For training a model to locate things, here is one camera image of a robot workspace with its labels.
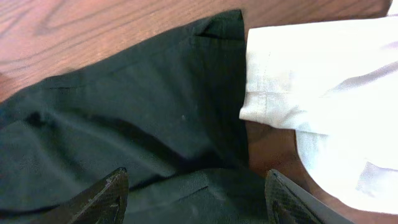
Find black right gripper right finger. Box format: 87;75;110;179
264;169;353;224

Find black polo shirt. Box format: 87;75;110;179
1;10;268;223

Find white garment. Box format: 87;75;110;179
239;1;397;214

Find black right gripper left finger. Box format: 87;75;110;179
31;167;129;224

